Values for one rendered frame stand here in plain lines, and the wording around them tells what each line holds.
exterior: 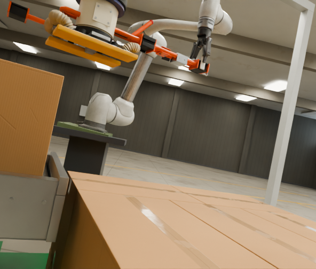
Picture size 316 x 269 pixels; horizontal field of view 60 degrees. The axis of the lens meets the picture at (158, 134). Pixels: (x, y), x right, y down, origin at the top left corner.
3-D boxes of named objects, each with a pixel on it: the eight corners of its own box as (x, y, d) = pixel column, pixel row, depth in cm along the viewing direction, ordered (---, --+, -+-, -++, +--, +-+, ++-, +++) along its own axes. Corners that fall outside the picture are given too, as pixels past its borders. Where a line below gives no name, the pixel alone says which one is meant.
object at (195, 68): (196, 68, 147) (198, 58, 147) (188, 69, 153) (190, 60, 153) (208, 72, 151) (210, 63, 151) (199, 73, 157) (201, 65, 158)
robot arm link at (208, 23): (205, 15, 147) (203, 25, 147) (218, 21, 152) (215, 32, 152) (195, 20, 155) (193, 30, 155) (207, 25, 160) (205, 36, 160)
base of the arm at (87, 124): (79, 125, 208) (80, 118, 208) (107, 133, 208) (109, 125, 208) (71, 124, 190) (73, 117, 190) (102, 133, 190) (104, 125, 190)
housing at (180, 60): (176, 60, 141) (178, 52, 141) (169, 62, 147) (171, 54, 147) (187, 65, 145) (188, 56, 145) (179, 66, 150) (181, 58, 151)
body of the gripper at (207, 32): (195, 30, 155) (191, 45, 155) (204, 25, 148) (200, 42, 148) (204, 34, 159) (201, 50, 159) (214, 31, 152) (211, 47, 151)
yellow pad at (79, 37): (56, 28, 100) (60, 15, 101) (52, 34, 109) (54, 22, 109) (137, 59, 118) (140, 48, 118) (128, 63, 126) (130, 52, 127)
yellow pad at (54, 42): (48, 39, 117) (50, 28, 117) (44, 44, 125) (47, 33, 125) (120, 65, 134) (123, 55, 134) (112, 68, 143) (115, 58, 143)
